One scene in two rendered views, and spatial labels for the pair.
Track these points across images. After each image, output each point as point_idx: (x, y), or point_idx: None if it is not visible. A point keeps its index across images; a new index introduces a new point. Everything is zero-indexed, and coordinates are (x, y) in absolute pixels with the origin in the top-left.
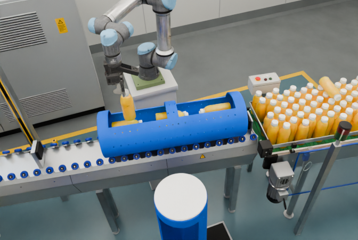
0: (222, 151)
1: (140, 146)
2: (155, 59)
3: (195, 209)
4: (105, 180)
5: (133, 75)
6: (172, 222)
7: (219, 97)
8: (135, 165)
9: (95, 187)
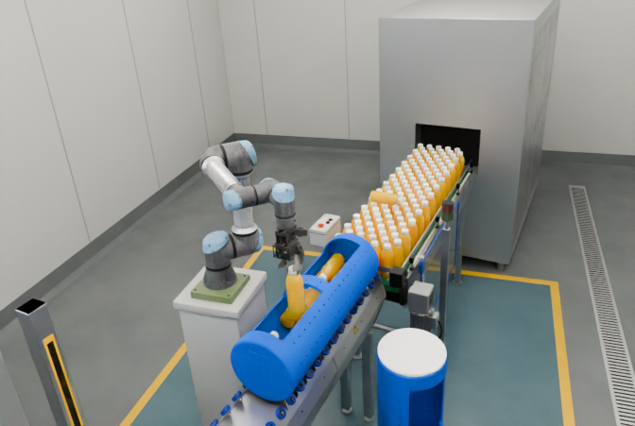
0: (365, 311)
1: (319, 344)
2: (240, 246)
3: (439, 347)
4: None
5: (205, 292)
6: (437, 375)
7: (319, 256)
8: (312, 389)
9: None
